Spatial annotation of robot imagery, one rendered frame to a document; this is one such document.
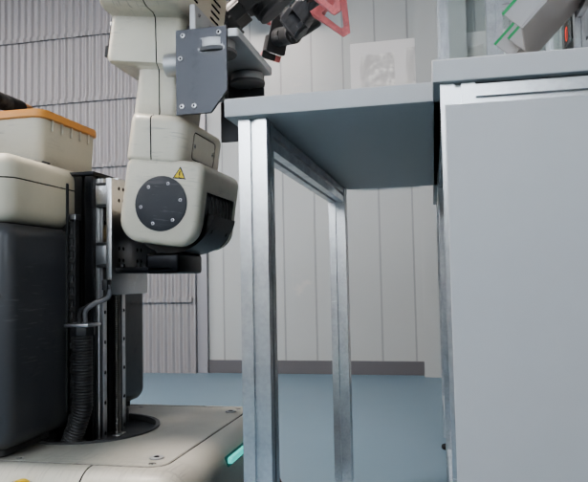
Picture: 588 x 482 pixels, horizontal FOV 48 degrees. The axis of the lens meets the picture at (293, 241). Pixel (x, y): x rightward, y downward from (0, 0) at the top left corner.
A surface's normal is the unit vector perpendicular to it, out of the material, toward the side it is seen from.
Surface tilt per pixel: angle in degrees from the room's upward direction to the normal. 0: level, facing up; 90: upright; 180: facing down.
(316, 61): 90
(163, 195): 90
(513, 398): 90
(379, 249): 90
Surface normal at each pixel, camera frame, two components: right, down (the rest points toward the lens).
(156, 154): -0.22, -0.05
